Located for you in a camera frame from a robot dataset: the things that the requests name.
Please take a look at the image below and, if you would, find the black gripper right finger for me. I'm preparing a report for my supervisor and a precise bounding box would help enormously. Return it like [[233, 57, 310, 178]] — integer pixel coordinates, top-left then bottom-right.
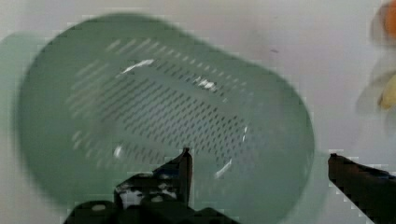
[[328, 153, 396, 224]]

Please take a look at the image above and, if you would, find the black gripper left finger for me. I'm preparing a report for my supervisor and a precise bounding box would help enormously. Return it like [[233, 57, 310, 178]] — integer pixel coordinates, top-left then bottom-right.
[[114, 147, 192, 209]]

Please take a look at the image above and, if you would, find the green plastic strainer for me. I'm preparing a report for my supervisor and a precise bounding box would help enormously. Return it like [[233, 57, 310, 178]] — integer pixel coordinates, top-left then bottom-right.
[[16, 13, 315, 224]]

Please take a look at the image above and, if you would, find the orange slice toy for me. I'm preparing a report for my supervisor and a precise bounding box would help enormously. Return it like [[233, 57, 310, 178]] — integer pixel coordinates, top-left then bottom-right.
[[370, 0, 395, 46]]

